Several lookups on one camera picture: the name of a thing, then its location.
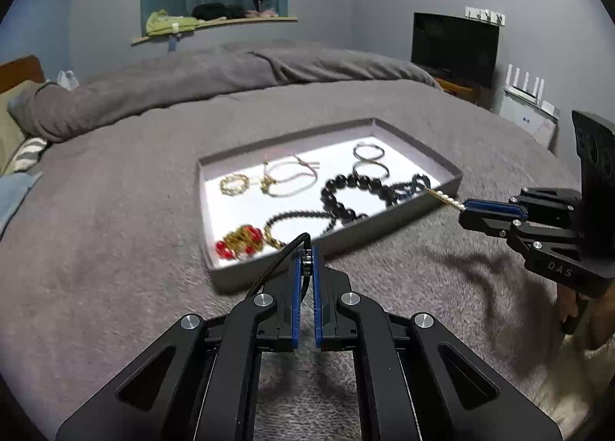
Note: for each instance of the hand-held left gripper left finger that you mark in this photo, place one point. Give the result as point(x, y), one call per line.
point(281, 316)

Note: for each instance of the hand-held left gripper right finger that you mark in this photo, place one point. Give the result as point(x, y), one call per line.
point(331, 316)

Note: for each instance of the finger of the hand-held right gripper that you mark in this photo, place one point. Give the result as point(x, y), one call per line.
point(485, 223)
point(495, 208)

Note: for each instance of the pearl gold hair clip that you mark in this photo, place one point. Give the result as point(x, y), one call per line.
point(444, 198)

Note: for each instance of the grey cardboard tray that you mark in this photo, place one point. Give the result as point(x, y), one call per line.
point(298, 203)

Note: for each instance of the silver bangle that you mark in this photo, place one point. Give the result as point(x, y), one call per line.
point(358, 174)

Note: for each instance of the person's right forearm white sleeve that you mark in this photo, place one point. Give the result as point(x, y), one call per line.
point(576, 373)

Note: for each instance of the person's right hand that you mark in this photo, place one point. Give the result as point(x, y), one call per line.
point(569, 304)

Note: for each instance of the white box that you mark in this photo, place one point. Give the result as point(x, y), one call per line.
point(526, 121)

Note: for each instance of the wooden stand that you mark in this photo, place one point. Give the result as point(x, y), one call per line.
point(461, 90)

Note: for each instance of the black monitor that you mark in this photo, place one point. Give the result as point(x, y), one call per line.
point(454, 47)

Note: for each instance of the grey duvet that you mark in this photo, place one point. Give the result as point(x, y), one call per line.
point(168, 80)

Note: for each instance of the light blue blanket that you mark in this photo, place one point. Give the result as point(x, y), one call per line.
point(14, 196)

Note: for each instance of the wooden window sill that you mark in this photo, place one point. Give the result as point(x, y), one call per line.
point(230, 24)

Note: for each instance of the white hanging tag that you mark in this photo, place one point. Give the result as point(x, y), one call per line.
point(174, 35)

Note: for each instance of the striped pillow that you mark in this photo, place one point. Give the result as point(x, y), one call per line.
point(26, 155)

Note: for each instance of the pink cloth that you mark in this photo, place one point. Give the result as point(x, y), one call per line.
point(262, 14)

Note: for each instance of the black cloth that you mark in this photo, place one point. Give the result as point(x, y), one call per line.
point(214, 11)

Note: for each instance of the green cloth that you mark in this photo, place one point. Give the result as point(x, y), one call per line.
point(166, 24)

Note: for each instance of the white plastic bag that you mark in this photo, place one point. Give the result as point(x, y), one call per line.
point(67, 81)

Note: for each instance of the olive pillow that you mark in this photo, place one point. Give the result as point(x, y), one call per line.
point(7, 128)

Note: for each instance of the wooden headboard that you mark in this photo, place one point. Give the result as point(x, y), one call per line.
point(19, 71)

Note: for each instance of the white wall hooks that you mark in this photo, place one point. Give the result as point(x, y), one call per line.
point(483, 17)

